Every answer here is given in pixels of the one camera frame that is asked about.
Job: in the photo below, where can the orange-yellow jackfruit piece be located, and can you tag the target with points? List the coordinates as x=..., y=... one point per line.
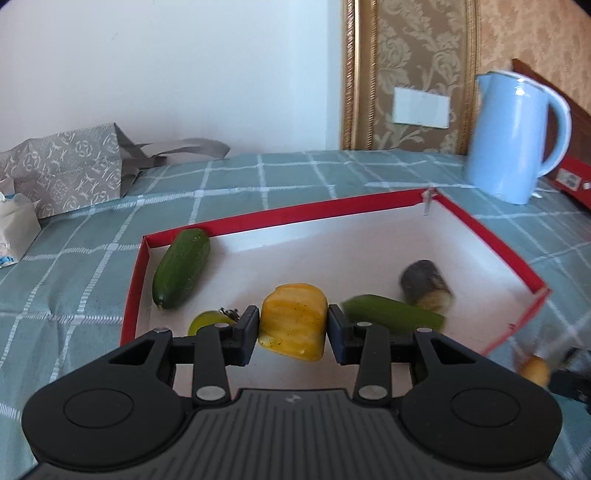
x=293, y=321

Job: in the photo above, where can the whole green cucumber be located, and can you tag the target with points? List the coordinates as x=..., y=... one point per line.
x=182, y=267

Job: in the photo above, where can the tissue pack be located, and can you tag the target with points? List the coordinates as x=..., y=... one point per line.
x=16, y=226

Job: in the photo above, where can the cut green cucumber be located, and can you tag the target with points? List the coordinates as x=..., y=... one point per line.
x=392, y=314

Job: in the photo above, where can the white wall switch panel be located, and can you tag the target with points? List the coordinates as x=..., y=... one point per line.
x=420, y=108

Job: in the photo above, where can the green checked tablecloth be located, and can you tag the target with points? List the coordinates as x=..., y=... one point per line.
x=83, y=258

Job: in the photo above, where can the grey patterned bag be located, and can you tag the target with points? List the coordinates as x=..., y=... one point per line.
x=69, y=170

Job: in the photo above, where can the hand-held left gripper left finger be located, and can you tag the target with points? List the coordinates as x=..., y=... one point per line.
x=247, y=334

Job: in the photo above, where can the brown longan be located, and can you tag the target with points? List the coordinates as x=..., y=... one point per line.
x=535, y=369

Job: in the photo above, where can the red shallow cardboard box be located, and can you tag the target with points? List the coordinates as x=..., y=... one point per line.
x=295, y=214

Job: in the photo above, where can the long dark sugarcane piece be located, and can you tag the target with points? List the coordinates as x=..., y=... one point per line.
x=425, y=286

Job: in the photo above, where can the red flat carton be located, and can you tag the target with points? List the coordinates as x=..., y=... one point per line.
x=575, y=180

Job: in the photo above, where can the blue electric kettle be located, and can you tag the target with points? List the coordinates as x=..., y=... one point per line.
x=512, y=138

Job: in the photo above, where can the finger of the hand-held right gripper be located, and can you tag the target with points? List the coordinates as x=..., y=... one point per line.
x=572, y=383

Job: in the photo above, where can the gold framed wallpaper panel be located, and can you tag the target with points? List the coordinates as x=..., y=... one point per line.
x=353, y=69

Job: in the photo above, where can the green tomato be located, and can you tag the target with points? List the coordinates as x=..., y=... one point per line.
x=205, y=323

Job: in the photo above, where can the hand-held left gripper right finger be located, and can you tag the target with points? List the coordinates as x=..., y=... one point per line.
x=333, y=332

